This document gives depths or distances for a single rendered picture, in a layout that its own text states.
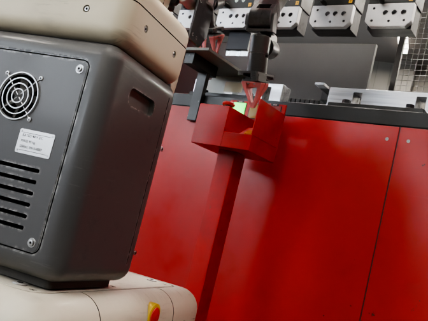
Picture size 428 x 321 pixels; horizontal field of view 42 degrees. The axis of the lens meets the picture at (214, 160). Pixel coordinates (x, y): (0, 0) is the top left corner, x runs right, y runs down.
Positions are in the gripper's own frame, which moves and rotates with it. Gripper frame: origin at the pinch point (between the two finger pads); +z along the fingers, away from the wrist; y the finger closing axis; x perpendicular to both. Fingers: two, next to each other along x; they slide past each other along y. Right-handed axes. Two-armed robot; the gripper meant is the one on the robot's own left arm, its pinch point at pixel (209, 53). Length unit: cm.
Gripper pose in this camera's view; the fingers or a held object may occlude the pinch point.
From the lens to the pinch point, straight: 202.3
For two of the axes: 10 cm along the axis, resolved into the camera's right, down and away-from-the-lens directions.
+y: -8.1, -1.3, 5.7
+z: 0.8, 9.4, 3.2
